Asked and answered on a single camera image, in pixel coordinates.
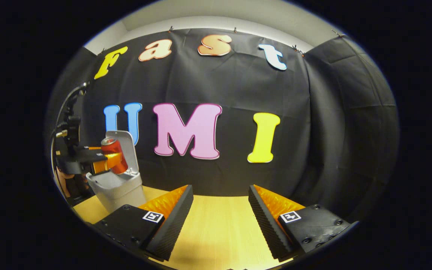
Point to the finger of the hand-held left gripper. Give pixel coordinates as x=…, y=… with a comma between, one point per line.
x=92, y=148
x=105, y=163

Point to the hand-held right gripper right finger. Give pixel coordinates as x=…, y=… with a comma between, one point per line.
x=270, y=225

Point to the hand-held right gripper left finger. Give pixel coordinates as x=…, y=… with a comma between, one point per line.
x=171, y=225

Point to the red pop can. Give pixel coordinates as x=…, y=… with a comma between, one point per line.
x=115, y=150

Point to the white desktop garbage bin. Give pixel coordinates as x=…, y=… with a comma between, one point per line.
x=118, y=191

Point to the wooden desktop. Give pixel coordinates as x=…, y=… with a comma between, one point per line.
x=219, y=228

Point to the black backdrop cloth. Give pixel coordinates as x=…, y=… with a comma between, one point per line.
x=234, y=82

